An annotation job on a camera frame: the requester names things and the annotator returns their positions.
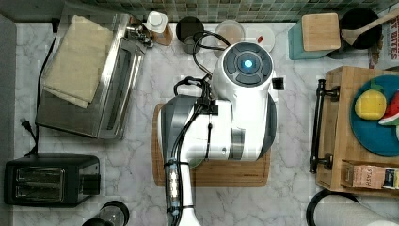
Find black drawer handle bar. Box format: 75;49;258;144
309;79;340;174

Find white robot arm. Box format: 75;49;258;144
157;41;277;226

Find wooden drawer box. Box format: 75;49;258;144
316;66;398;198

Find bamboo cutting board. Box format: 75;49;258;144
151;104;270;187

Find black round canister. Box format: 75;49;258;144
176;16;204;54

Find glass jar of colourful cereal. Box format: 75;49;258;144
215;20;246;44

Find bottle with white cap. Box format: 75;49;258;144
144;11;173;46

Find stainless steel toaster oven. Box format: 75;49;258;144
36;2;151;139

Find black pan with lid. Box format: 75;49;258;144
82;201;130;226

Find folded beige towel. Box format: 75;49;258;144
44;15;113;108

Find teal canister with wooden lid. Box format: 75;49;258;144
288;13;341;60

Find paper towel roll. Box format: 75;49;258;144
313;195;399;226

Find wooden spoon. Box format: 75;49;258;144
341;8;399;45

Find yellow toy lemon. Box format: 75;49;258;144
355;79;387;121

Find tea bag packets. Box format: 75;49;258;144
341;163;398;189

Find teal plate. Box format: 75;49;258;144
349;74;399;157

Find black two-slot toaster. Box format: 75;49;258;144
4;153;101;208

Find black utensil holder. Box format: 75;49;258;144
340;8;382;50

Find toy watermelon slice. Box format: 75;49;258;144
378;91;399;126

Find snack box with red letters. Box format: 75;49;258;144
369;16;399;71

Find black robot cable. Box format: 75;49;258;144
173;30;231;97

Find black toaster power cord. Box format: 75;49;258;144
20;18;60;158

